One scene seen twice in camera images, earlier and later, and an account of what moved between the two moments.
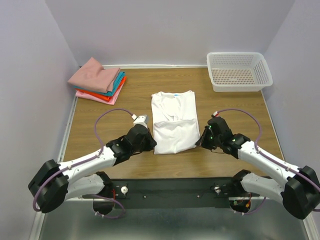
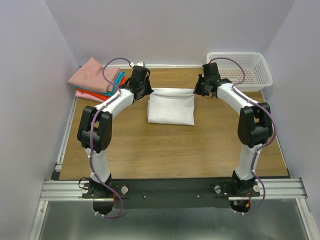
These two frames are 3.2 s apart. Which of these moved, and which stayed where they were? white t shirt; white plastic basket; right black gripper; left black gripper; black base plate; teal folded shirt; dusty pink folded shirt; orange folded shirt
Moved: white t shirt; left black gripper; right black gripper
Stayed: orange folded shirt; teal folded shirt; black base plate; dusty pink folded shirt; white plastic basket
